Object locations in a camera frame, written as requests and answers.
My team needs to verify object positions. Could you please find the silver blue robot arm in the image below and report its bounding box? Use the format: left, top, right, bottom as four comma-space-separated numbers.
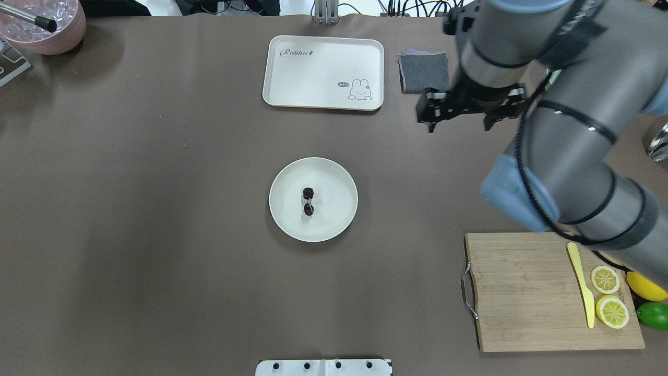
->
416, 1, 666, 288

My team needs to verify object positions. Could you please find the yellow lemon middle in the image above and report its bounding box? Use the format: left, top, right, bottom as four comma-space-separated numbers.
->
626, 271, 667, 302

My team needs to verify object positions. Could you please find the lemon slice near knife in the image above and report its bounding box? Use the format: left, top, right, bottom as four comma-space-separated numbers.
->
591, 266, 621, 295

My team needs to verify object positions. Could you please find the lemon slice near lemons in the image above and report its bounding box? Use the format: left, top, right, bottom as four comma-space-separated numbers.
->
595, 295, 630, 329

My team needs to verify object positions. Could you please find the aluminium frame post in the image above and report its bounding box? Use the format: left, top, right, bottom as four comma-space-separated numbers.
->
312, 0, 340, 25

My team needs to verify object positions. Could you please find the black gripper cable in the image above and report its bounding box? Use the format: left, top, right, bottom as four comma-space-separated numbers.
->
514, 73, 627, 272

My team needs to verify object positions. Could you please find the dark red cherry pair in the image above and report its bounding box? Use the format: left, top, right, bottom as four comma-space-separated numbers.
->
303, 186, 314, 217

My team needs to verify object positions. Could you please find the bamboo cutting board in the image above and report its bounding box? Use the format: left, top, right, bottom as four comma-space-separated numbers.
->
462, 233, 645, 353

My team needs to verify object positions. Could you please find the pink bowl with ice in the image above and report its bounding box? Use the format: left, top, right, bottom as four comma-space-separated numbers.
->
1, 1, 87, 55

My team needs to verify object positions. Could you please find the green lime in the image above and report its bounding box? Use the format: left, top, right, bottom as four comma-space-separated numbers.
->
636, 301, 667, 331

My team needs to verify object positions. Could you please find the yellow plastic knife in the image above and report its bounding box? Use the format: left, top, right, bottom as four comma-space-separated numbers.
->
566, 241, 596, 329

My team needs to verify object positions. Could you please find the clear glass cup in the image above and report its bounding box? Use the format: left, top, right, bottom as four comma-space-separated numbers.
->
647, 122, 667, 163

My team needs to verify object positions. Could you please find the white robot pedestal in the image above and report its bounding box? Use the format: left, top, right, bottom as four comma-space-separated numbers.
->
255, 359, 393, 375

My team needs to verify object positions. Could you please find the grey folded cloth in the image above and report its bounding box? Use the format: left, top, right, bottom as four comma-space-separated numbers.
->
398, 50, 450, 95

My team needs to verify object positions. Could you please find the cream rabbit tray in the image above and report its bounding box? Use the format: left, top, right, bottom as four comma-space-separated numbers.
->
262, 35, 385, 111

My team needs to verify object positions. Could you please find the white cup rack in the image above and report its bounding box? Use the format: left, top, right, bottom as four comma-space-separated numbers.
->
0, 37, 32, 87

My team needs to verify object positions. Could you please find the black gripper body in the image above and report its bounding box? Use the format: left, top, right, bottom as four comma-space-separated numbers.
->
416, 84, 528, 131

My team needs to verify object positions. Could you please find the beige round plate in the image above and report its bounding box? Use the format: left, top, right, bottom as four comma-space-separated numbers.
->
269, 157, 358, 242

